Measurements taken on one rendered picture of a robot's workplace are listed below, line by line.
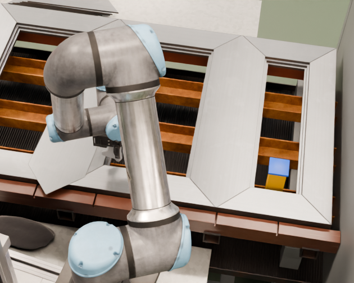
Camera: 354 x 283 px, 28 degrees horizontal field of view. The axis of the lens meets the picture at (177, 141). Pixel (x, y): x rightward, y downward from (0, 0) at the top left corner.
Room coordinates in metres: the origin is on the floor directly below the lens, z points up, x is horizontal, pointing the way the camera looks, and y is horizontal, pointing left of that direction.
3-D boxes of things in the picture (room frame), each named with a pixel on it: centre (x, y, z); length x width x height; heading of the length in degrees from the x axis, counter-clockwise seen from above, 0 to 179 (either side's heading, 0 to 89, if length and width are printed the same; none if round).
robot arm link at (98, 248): (0.75, 0.15, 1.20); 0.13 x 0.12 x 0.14; 107
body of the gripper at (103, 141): (1.29, 0.20, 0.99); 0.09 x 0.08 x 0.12; 83
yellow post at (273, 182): (1.26, -0.31, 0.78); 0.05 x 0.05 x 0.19; 83
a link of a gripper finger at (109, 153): (1.28, 0.19, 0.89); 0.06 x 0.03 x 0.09; 83
